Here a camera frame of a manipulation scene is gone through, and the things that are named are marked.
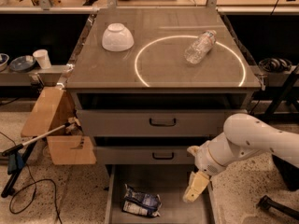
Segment coiled black cable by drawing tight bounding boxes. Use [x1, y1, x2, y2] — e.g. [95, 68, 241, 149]
[258, 57, 293, 74]

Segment grey bowl at edge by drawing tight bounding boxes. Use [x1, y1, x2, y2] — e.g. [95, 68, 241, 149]
[0, 53, 9, 72]

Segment blue grey plate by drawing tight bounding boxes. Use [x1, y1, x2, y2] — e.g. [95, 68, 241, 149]
[9, 55, 36, 72]

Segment grey top drawer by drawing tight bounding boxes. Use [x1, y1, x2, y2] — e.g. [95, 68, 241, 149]
[77, 92, 237, 137]

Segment grey open bottom drawer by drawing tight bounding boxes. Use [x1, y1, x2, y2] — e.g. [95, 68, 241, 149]
[105, 164, 215, 224]

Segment clear plastic water bottle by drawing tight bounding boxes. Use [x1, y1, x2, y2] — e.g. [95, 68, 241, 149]
[184, 30, 217, 64]

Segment reacher grabber tool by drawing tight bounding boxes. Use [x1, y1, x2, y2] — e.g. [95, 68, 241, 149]
[1, 118, 79, 198]

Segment blue chip bag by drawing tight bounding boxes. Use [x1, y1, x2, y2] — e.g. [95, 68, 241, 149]
[122, 185, 162, 217]

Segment grey side shelf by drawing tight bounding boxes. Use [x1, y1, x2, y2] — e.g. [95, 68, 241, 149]
[0, 65, 67, 87]

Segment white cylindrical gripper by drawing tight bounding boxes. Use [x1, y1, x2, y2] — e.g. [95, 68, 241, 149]
[183, 133, 238, 203]

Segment grey middle drawer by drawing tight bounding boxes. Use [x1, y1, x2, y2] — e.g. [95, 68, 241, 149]
[93, 137, 207, 164]

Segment grey drawer cabinet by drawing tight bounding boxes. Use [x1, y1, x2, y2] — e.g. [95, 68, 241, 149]
[65, 7, 262, 179]

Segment white upturned bowl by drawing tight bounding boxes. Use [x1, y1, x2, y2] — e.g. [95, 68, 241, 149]
[102, 23, 135, 52]

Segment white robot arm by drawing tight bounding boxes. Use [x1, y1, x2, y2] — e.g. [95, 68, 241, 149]
[183, 113, 299, 203]

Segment white paper cup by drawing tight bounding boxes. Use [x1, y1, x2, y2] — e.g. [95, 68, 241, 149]
[33, 49, 51, 69]

